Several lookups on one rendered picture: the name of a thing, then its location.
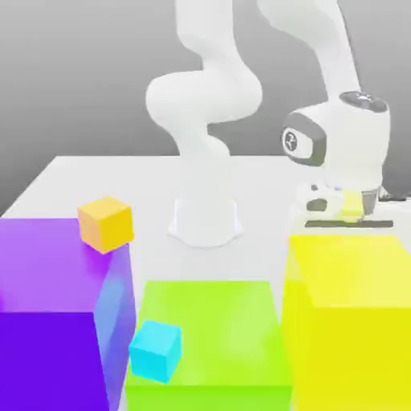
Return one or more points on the small orange cube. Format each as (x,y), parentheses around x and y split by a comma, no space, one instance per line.
(106,224)

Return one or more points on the large green box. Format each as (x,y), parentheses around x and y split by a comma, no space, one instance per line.
(218,337)

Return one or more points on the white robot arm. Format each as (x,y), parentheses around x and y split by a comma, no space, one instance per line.
(205,96)

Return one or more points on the large yellow box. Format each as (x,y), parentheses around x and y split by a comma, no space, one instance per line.
(350,321)

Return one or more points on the large purple box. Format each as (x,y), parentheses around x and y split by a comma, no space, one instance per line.
(45,289)

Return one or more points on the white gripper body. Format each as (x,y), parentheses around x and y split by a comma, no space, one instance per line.
(348,223)

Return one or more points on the small cyan cube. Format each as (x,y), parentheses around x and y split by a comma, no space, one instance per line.
(154,351)

